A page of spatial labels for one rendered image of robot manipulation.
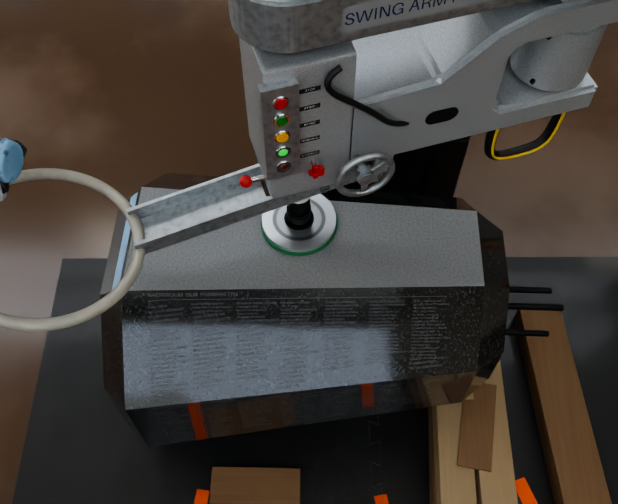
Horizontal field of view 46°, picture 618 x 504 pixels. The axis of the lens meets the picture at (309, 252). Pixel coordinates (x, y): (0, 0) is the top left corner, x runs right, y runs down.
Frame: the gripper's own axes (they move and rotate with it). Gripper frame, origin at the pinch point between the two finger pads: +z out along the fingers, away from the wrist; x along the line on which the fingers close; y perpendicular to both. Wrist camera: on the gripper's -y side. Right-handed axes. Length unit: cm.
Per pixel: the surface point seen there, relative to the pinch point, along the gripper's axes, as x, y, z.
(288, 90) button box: 58, -33, -64
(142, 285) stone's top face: 40.6, -14.6, 11.4
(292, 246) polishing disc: 62, -49, -1
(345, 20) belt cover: 61, -42, -79
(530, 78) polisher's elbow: 85, -95, -56
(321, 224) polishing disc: 63, -59, -3
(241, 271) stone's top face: 57, -36, 5
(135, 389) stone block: 56, 0, 34
